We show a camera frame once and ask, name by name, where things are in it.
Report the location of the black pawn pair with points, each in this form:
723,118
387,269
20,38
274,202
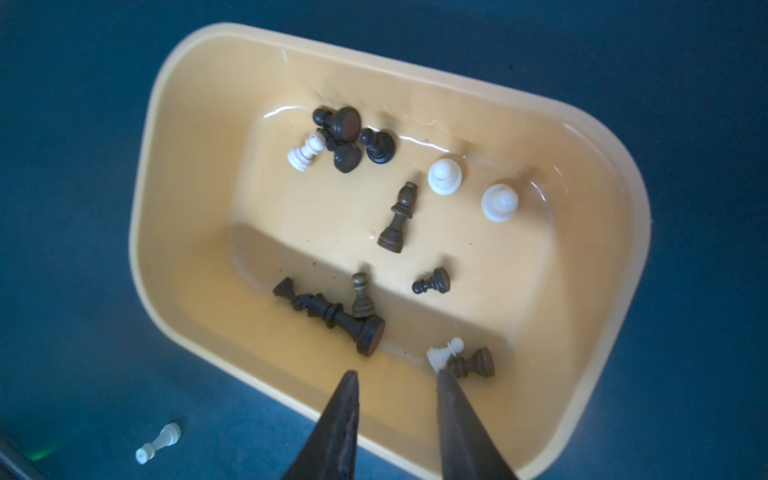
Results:
347,155

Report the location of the yellow plastic storage box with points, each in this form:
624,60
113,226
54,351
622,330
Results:
302,210

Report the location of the black bishop chess piece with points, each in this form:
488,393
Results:
343,124

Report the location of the brown bishop chess piece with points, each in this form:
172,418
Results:
392,237

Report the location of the white pawn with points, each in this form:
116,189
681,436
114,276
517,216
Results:
445,176
302,156
500,203

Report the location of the black pawn chess piece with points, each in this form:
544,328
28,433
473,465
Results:
379,145

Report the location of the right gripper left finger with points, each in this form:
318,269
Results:
331,449

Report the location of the black king chess piece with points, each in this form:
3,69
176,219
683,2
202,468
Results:
366,332

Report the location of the brown pawn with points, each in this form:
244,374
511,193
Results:
363,306
480,363

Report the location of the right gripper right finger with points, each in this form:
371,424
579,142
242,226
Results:
466,449

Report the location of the white rook chess piece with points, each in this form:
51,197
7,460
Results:
169,435

